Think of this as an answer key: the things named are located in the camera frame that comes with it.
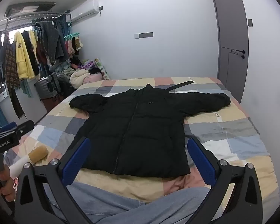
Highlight teal scarf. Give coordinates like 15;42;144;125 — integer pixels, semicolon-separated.
21;78;33;99

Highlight green clip hanger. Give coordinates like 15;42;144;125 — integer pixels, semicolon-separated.
63;32;81;40

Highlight wall control panel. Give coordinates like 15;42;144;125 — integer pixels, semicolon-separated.
134;32;154;39

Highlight white air conditioner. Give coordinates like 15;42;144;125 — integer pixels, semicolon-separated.
69;0;101;24

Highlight person's white yellow sock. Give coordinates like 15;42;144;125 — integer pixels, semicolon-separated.
8;145;49;178

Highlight person's grey trousers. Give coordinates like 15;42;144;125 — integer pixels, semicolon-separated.
43;181;210;224

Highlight grey door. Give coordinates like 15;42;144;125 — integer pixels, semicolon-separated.
212;0;249;104

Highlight metal clothes drying rack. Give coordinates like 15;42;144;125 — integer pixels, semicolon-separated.
0;12;72;33

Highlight grey suitcase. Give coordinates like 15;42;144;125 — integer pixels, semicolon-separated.
34;73;61;101

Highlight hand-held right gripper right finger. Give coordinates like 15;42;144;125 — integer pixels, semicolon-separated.
187;137;263;224

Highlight yellow fleece jacket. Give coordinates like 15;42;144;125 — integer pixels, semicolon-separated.
13;31;35;80

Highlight ceiling light panel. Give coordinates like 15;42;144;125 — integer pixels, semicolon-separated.
5;1;57;17

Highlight dark grey hanging jacket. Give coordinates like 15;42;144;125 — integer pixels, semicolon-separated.
39;21;71;64

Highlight pink cloth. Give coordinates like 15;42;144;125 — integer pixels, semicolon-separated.
84;73;103;84

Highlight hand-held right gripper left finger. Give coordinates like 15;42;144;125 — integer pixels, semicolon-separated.
14;137;94;224

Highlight black puffer jacket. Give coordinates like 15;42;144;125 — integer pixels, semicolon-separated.
69;83;231;177

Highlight bed with checkered sheet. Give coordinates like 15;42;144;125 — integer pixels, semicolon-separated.
3;77;280;206

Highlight black door handle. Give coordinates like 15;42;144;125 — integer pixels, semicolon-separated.
232;49;245;60

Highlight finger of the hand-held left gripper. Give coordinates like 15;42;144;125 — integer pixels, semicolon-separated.
0;122;17;134
14;120;35;138

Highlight person's left hand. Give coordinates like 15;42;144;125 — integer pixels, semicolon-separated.
0;165;16;202

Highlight black belt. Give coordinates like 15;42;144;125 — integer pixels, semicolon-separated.
167;80;194;91

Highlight houndstooth scarf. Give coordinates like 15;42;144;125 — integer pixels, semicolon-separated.
4;41;25;120

